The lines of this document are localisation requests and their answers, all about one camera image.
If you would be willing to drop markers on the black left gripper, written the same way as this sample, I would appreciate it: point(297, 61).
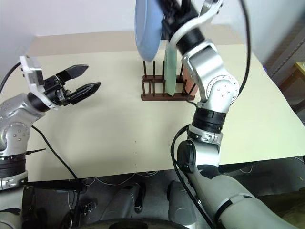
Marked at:
point(56, 93)

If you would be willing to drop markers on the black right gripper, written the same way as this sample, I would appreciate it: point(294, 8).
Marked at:
point(176, 14)

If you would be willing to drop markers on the blue plate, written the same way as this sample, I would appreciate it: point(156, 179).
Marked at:
point(147, 31)

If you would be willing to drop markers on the green plate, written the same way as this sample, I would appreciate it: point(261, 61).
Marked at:
point(170, 76)

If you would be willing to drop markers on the pink-red plate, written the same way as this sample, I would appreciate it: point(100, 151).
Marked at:
point(189, 86)

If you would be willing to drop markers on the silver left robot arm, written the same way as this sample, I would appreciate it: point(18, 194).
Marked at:
point(14, 112)

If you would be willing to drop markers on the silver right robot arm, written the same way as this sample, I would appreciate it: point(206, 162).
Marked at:
point(207, 66)

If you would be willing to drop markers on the brown wooden dish rack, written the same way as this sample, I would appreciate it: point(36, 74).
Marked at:
point(164, 97)

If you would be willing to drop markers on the dark grey rounded shape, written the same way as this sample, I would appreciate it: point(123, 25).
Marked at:
point(128, 200)
point(181, 205)

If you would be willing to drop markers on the dark ribbed background panel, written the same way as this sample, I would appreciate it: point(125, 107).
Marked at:
point(289, 57)

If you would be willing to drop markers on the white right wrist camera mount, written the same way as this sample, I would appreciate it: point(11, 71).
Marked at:
point(184, 27)

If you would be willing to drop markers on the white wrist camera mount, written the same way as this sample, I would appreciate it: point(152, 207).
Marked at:
point(184, 27)
point(25, 63)

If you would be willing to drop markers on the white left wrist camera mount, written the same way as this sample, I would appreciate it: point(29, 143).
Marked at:
point(25, 63)

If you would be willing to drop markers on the black metal stand frame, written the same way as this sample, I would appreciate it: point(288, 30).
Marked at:
point(88, 206)

